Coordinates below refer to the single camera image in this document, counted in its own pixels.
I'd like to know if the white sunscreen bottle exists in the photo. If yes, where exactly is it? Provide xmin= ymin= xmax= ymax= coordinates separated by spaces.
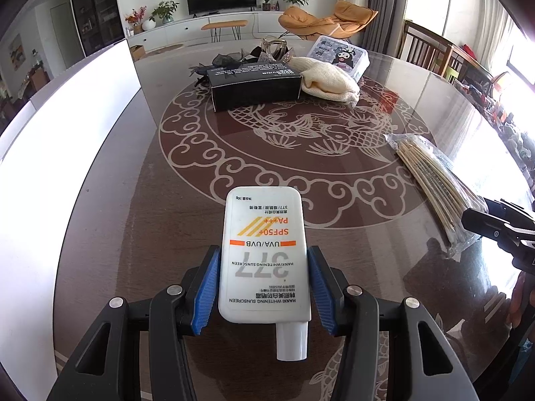
xmin=218 ymin=186 xmax=312 ymax=362

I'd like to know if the white television cabinet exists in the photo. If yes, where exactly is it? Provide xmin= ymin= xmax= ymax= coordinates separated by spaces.
xmin=126 ymin=8 xmax=302 ymax=53

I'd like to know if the cream knitted cloth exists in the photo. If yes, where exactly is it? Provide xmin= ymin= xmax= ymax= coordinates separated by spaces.
xmin=286 ymin=56 xmax=361 ymax=107

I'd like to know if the black glass display cabinet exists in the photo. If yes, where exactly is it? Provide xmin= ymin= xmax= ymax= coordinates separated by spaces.
xmin=69 ymin=0 xmax=126 ymax=57

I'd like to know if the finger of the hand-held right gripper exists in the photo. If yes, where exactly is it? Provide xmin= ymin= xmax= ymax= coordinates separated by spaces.
xmin=462 ymin=208 xmax=535 ymax=274
xmin=485 ymin=198 xmax=535 ymax=230

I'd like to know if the orange flower bouquet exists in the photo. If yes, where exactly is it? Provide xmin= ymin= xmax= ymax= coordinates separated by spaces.
xmin=125 ymin=6 xmax=148 ymax=34

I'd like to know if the dark wooden chair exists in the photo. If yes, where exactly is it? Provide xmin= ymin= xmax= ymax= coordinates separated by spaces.
xmin=397 ymin=20 xmax=494 ymax=88

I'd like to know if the cartoon print plastic box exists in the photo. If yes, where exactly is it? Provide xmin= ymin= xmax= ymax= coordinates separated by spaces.
xmin=305 ymin=35 xmax=370 ymax=82

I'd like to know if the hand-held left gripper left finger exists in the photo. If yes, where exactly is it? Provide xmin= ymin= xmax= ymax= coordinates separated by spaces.
xmin=46 ymin=246 xmax=222 ymax=401

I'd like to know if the green potted plant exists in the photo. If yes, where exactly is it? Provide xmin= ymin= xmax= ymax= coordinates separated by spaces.
xmin=151 ymin=1 xmax=180 ymax=24

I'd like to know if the black rectangular box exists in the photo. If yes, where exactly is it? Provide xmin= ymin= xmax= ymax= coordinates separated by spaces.
xmin=206 ymin=60 xmax=302 ymax=113

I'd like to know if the orange lounge chair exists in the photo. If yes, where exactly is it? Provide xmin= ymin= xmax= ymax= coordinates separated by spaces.
xmin=278 ymin=0 xmax=379 ymax=44

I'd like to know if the clear hair claw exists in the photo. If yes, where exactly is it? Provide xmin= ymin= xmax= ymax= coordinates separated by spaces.
xmin=261 ymin=37 xmax=289 ymax=57

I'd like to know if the wooden bench with metal legs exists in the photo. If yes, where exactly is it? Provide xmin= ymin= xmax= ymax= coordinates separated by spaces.
xmin=201 ymin=20 xmax=248 ymax=43

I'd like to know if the white door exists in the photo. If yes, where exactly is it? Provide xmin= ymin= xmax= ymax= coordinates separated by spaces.
xmin=50 ymin=2 xmax=70 ymax=57

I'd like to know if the framed wall painting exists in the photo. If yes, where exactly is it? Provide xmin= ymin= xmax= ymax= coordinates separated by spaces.
xmin=8 ymin=33 xmax=26 ymax=71

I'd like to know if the bag of cotton swabs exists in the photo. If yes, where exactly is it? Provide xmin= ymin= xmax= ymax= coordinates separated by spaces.
xmin=384 ymin=132 xmax=490 ymax=260

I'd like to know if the rhinestone bow clip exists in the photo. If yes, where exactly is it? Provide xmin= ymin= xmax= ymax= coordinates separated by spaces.
xmin=244 ymin=46 xmax=295 ymax=64

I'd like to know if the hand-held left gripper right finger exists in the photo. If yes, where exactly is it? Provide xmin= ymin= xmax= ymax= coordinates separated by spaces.
xmin=307 ymin=246 xmax=481 ymax=401

